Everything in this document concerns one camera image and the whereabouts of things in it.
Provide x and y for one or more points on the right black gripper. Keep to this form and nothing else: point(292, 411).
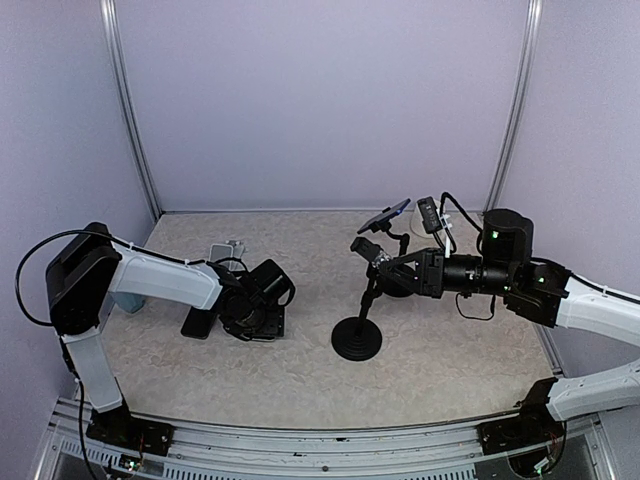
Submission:
point(431, 264)

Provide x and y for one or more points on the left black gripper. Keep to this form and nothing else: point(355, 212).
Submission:
point(273, 327)

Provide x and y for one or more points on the black smartphone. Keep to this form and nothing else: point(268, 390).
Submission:
point(198, 324)

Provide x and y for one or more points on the tall black phone stand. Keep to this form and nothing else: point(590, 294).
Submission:
point(357, 338)

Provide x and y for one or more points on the white folding phone stand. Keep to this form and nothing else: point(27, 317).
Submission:
point(228, 254)

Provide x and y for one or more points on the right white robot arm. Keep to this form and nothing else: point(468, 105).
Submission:
point(541, 291)

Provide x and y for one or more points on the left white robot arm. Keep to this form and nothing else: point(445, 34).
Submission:
point(249, 303)

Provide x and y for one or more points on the blue phone on short stand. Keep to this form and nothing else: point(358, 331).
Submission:
point(382, 221)

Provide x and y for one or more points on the cream ceramic mug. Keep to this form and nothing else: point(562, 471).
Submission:
point(417, 226)

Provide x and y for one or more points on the blue and white cup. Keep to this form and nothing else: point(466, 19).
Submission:
point(128, 302)

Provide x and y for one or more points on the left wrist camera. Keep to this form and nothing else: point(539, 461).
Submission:
point(274, 287)

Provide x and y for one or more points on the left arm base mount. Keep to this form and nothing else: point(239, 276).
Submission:
point(135, 434)

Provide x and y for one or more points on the aluminium front rail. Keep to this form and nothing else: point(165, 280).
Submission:
point(213, 451)

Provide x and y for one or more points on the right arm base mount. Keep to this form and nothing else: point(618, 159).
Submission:
point(520, 431)

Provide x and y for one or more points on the right aluminium corner post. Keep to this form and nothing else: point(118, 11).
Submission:
point(518, 103)

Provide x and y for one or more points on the aluminium corner post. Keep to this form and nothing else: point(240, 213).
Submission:
point(518, 103)
point(111, 27)

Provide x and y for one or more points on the left aluminium corner post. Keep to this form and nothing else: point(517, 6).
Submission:
point(111, 27)

